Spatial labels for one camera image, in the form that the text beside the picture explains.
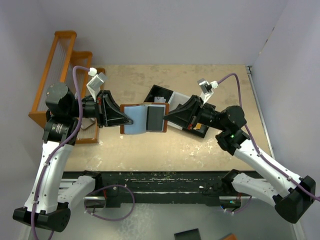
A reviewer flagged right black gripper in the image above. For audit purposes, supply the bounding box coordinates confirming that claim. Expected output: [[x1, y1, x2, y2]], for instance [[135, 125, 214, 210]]
[[163, 95, 227, 131]]

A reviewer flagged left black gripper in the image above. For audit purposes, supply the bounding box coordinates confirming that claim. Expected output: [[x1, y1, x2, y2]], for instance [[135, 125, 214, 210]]
[[67, 89, 133, 128]]

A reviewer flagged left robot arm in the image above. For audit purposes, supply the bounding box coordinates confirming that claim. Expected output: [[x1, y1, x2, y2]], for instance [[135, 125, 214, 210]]
[[12, 82, 133, 233]]

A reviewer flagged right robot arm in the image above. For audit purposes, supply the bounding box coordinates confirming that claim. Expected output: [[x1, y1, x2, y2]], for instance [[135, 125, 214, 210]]
[[164, 95, 317, 224]]

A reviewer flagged gold card in tray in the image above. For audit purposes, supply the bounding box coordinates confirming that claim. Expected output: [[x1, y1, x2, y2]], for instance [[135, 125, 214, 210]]
[[194, 123, 203, 130]]

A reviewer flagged black card in holder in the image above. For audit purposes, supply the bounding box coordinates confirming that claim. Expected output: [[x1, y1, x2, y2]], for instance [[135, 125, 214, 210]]
[[146, 105, 165, 132]]

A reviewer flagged black and white organizer tray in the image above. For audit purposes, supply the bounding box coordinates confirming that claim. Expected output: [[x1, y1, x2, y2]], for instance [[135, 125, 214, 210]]
[[144, 84, 209, 139]]

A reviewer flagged silver item in tray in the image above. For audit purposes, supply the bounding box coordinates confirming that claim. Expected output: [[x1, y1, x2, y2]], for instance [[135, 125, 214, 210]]
[[154, 96, 167, 103]]

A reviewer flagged orange wooden tiered rack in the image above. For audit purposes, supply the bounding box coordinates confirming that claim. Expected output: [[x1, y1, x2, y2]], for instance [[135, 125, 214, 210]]
[[28, 30, 106, 145]]

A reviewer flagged black box at bottom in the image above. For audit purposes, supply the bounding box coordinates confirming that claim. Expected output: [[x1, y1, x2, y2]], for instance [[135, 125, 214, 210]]
[[174, 228, 201, 240]]

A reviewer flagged orange object at bottom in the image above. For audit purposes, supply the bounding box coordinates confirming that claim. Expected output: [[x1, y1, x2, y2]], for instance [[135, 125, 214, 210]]
[[220, 233, 237, 240]]

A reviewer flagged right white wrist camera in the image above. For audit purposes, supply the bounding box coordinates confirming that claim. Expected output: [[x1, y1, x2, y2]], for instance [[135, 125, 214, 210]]
[[197, 78, 219, 104]]

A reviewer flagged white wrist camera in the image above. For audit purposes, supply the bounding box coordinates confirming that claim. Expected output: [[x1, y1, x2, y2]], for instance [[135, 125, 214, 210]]
[[197, 78, 219, 104], [86, 67, 108, 102]]

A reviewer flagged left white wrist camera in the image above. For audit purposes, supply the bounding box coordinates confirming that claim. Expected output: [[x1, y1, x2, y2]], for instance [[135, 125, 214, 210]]
[[86, 67, 108, 102]]

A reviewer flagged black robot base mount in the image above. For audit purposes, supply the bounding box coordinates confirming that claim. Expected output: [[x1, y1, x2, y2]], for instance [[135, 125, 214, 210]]
[[62, 170, 249, 208]]

